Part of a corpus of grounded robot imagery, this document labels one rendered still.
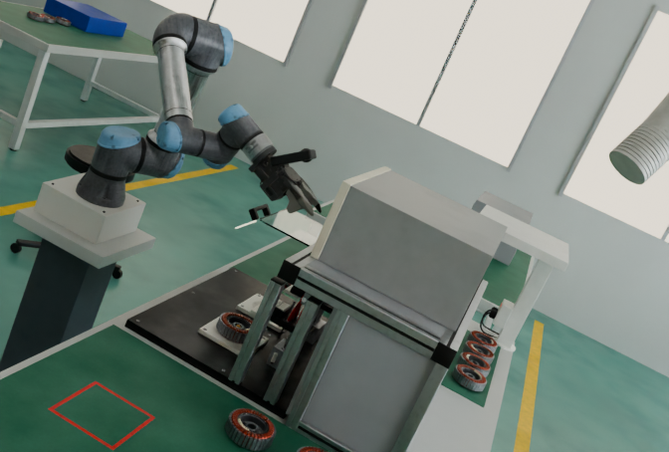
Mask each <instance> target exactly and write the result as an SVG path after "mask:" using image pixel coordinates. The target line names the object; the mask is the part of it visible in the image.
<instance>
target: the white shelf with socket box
mask: <svg viewBox="0 0 669 452"><path fill-rule="evenodd" d="M480 214H482V215H484V216H486V217H489V218H491V219H493V220H495V221H497V222H499V223H501V224H503V225H505V226H507V227H508V228H507V230H506V232H505V234H504V236H503V238H502V240H501V241H502V242H504V243H506V244H508V245H511V246H513V247H515V248H517V249H519V250H521V251H523V252H525V253H527V254H529V255H531V256H533V257H535V258H537V259H538V261H537V262H536V264H535V266H534V268H533V270H532V272H531V274H530V276H529V278H528V280H527V282H526V283H525V285H524V287H523V289H522V291H521V293H520V295H519V297H518V299H517V301H516V303H515V304H514V303H512V302H510V301H508V300H506V299H504V300H503V302H502V303H501V305H500V307H499V309H497V308H495V307H493V308H492V310H488V311H487V312H485V314H484V315H483V317H482V319H481V322H480V329H481V331H482V332H483V333H484V334H486V335H488V336H489V337H492V339H494V340H495V342H496V343H497V344H498V346H500V347H501V348H503V349H505V350H508V351H515V349H516V348H515V346H514V345H513V343H514V341H515V339H516V337H517V335H518V333H519V332H520V330H521V328H522V326H523V324H524V322H525V320H526V318H527V316H528V315H529V313H530V311H531V309H532V307H533V305H534V303H535V301H536V299H537V298H538V296H539V294H540V292H541V290H542V288H543V286H544V284H545V283H546V281H547V279H548V277H549V275H550V273H551V271H552V269H553V267H555V268H557V269H559V270H561V271H563V272H564V271H565V269H566V267H567V265H568V244H567V243H566V242H564V241H562V240H560V239H558V238H556V237H553V236H551V235H549V234H547V233H545V232H543V231H541V230H539V229H537V228H535V227H533V226H531V225H529V224H527V223H524V222H522V221H520V220H518V219H516V218H514V217H512V216H510V215H508V214H506V213H504V212H502V211H500V210H498V209H495V208H493V207H491V206H489V205H486V206H485V207H484V209H483V210H482V211H481V212H480ZM487 314H489V317H490V318H492V319H493V325H495V326H497V327H499V328H501V331H500V333H499V334H498V333H496V332H495V331H493V330H491V329H489V328H487V327H486V326H485V325H484V323H483V319H484V317H485V316H486V315H487ZM482 325H483V327H484V328H486V329H488V330H489V331H491V332H493V333H495V334H497V335H498V336H491V335H489V334H487V333H485V332H484V331H483V329H482Z"/></svg>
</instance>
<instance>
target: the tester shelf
mask: <svg viewBox="0 0 669 452"><path fill-rule="evenodd" d="M315 244H316V243H315ZM315 244H313V245H311V246H309V247H308V248H306V249H304V250H302V251H300V252H299V253H297V254H295V255H293V256H291V257H289V258H288V259H286V260H284V262H283V264H282V267H281V269H280V271H279V274H278V276H277V277H278V278H280V279H282V280H284V281H286V282H288V283H290V284H291V285H293V286H295V287H297V288H299V289H301V290H303V291H305V292H307V293H308V294H310V295H312V296H314V297H316V298H318V299H320V300H321V301H323V302H325V303H327V304H329V305H331V306H333V307H334V308H336V309H338V310H340V311H342V312H344V313H345V314H347V315H349V316H351V317H353V318H355V319H357V320H358V321H360V322H362V323H364V324H366V325H368V326H370V327H371V328H373V329H375V330H377V331H379V332H381V333H383V334H384V335H386V336H388V337H390V338H392V339H394V340H396V341H398V342H400V343H402V344H404V345H406V346H407V347H409V348H411V349H413V350H415V351H417V352H419V353H420V354H422V355H424V356H426V357H428V358H430V359H431V360H433V361H435V362H437V363H439V364H440V365H442V366H444V367H446V368H448V369H449V367H450V365H451V363H452V361H453V359H454V357H455V355H456V353H457V351H458V349H459V346H460V344H461V342H462V340H463V337H464V335H465V333H466V331H467V329H468V326H469V325H470V323H471V321H472V318H473V316H474V314H475V312H476V310H477V307H478V305H479V303H480V301H481V298H482V296H483V294H484V292H485V290H486V287H487V285H488V283H489V282H488V281H486V280H484V279H482V280H481V282H480V284H479V286H478V288H477V290H476V292H475V294H474V296H473V298H472V300H471V302H470V304H469V306H468V308H467V310H466V312H465V314H464V316H463V318H462V320H461V322H460V324H459V326H458V328H457V330H456V332H454V331H452V330H450V329H448V328H446V327H444V326H442V325H441V324H439V323H437V322H435V321H433V320H431V319H429V318H427V317H425V316H423V315H422V314H420V313H418V312H416V311H414V310H412V309H410V308H408V307H406V306H405V305H403V304H401V303H399V302H397V301H395V300H393V299H391V298H389V297H387V296H386V295H384V294H382V293H381V292H379V291H377V290H375V289H373V288H371V287H370V286H368V285H366V284H364V283H362V282H360V281H358V280H356V279H354V278H352V277H351V276H349V275H347V274H345V273H343V272H341V271H339V270H337V269H335V268H333V267H332V266H330V265H328V264H326V263H324V262H322V261H320V260H318V259H315V258H314V257H311V253H312V251H313V249H314V246H315Z"/></svg>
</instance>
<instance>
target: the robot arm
mask: <svg viewBox="0 0 669 452"><path fill-rule="evenodd" d="M233 47H234V43H233V36H232V33H231V31H230V30H229V29H228V28H226V27H223V26H221V25H219V24H218V23H216V24H215V23H212V22H209V21H206V20H204V19H201V18H198V17H195V16H191V15H190V14H186V13H175V14H171V15H169V16H167V17H166V18H164V19H163V20H162V21H161V22H160V23H159V24H158V26H157V27H156V29H155V31H154V34H153V38H152V48H153V53H154V55H155V56H156V57H157V60H158V68H159V78H160V87H161V96H162V106H163V111H162V113H161V115H160V118H159V120H158V122H157V125H156V127H155V128H154V129H151V130H149V131H148V133H147V136H146V137H141V136H140V133H139V132H138V131H136V130H134V129H132V128H129V127H126V126H120V125H111V126H108V127H106V128H104V129H103V131H102V133H101V135H100V137H99V139H98V144H97V147H96V150H95V153H94V156H93V159H92V162H91V165H90V168H89V170H88V171H87V172H86V174H85V175H84V176H83V177H82V179H81V180H80V181H79V183H78V185H77V188H76V192H77V194H78V195H79V196H80V197H81V198H83V199H84V200H86V201H88V202H90V203H93V204H95V205H99V206H101V207H107V208H118V207H121V206H123V204H124V201H125V181H126V178H127V175H128V173H129V172H132V173H137V174H143V175H148V176H153V177H156V178H166V179H168V178H172V177H174V176H175V175H176V174H177V173H178V172H179V170H180V169H181V167H182V164H183V158H184V154H188V155H192V156H196V157H200V158H202V159H203V161H204V162H205V164H206V165H207V166H208V165H209V166H210V167H211V168H213V169H221V168H223V167H225V166H226V164H227V163H229V162H230V161H231V160H232V159H233V157H234V156H235V154H236V153H237V152H238V151H239V150H240V149H241V150H242V151H243V152H244V153H245V155H246V156H247V157H248V158H249V160H250V161H251V162H253V164H252V165H251V166H250V167H249V169H250V171H251V172H255V173H256V175H257V176H258V177H259V178H260V180H261V182H263V183H262V184H261V182H260V187H261V188H262V190H263V191H264V192H265V193H266V195H267V196H268V197H269V198H270V200H271V201H275V200H278V199H281V198H283V197H284V196H286V195H287V197H288V199H289V204H288V206H287V211H288V212H289V213H294V212H296V211H299V210H302V209H305V210H306V211H307V212H308V213H309V214H310V215H311V216H314V209H313V206H312V205H314V206H315V208H316V209H317V210H318V211H319V212H320V213H321V212H322V208H321V204H320V202H319V200H318V199H317V197H316V195H315V194H314V193H313V191H312V189H311V188H310V187H309V185H308V184H307V183H306V181H305V180H304V179H303V178H302V177H301V176H300V175H299V174H298V172H297V171H296V170H295V169H294V168H293V167H291V166H290V165H289V163H294V162H300V161H302V162H310V161H311V160H312V159H315V158H317V155H316V151H315V150H314V149H308V148H304V149H302V150H301V151H298V152H293V153H288V154H283V155H278V156H273V155H274V154H275V153H276V152H277V149H276V148H275V147H274V146H273V144H272V143H271V141H270V140H269V139H268V138H267V136H266V135H265V134H264V133H263V132H262V130H261V129H260V128H259V127H258V125H257V124H256V123H255V122H254V120H253V119H252V118H251V117H250V114H249V113H247V112H246V111H245V110H244V109H243V107H242V106H241V105H239V104H235V105H232V106H230V107H228V108H227V109H225V110H224V111H223V112H222V113H221V114H220V115H219V117H218V121H219V122H220V125H222V127H221V129H220V130H219V131H218V132H217V133H216V132H212V131H208V130H203V129H200V128H196V127H194V126H193V117H192V113H193V111H194V108H195V106H196V104H197V102H198V99H199V97H200V95H201V93H202V90H203V88H204V86H205V84H206V81H207V79H208V77H209V76H210V75H213V74H215V73H216V72H217V69H218V67H219V66H220V67H225V66H226V65H227V64H228V63H229V62H230V60H231V57H232V54H233ZM297 185H298V186H297Z"/></svg>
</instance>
